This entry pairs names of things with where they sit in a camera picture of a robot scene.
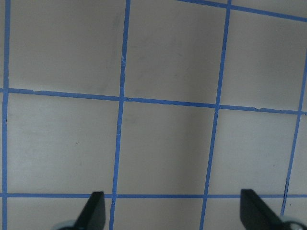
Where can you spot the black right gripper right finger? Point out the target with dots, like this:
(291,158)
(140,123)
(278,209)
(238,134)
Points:
(256,215)

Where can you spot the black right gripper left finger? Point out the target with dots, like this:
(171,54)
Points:
(93,215)

